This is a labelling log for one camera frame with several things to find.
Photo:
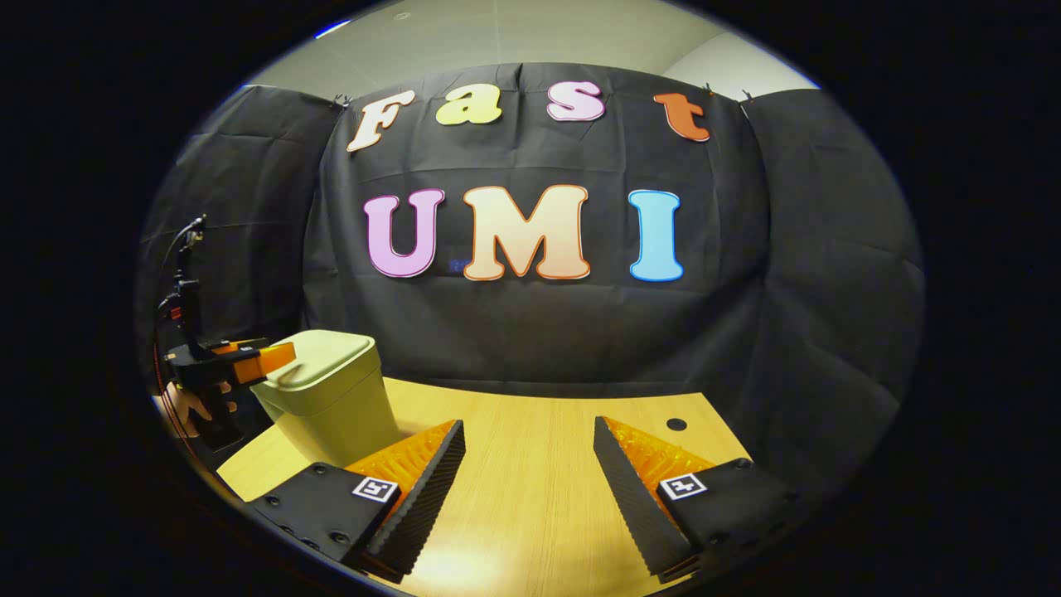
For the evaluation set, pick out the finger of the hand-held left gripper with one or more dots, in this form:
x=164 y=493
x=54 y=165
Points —
x=265 y=363
x=236 y=347

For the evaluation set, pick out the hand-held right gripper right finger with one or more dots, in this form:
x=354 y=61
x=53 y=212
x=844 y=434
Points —
x=634 y=506

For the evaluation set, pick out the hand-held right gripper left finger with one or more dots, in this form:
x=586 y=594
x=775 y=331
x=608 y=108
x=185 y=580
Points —
x=423 y=506

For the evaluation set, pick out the green desktop garbage bin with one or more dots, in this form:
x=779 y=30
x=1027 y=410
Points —
x=331 y=414

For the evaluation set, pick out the wooden desktop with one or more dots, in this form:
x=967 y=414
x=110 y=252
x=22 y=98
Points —
x=530 y=464

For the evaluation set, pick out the black backdrop cloth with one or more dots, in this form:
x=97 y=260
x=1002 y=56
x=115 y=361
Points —
x=539 y=332

